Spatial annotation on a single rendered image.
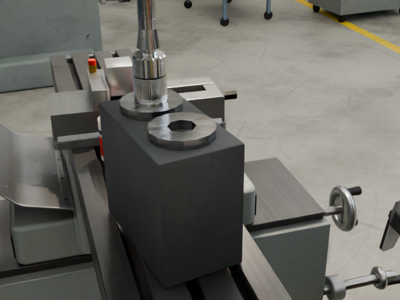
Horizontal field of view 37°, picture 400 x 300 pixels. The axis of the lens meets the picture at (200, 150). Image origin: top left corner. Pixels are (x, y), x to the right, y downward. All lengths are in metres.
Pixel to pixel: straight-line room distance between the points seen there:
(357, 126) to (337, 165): 0.51
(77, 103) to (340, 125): 2.48
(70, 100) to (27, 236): 0.28
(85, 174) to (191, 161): 0.40
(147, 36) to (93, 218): 0.31
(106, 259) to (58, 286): 0.38
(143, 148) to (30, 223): 0.48
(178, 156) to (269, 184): 0.73
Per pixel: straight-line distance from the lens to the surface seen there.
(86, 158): 1.14
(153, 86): 0.82
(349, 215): 1.51
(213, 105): 1.21
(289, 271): 1.38
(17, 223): 1.18
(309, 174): 2.98
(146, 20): 0.80
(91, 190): 1.03
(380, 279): 1.52
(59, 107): 1.20
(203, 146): 0.74
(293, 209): 1.34
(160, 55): 0.82
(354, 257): 2.44
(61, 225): 1.17
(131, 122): 0.81
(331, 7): 5.69
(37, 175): 1.23
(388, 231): 0.81
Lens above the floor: 1.44
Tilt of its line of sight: 27 degrees down
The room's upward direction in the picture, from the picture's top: 1 degrees counter-clockwise
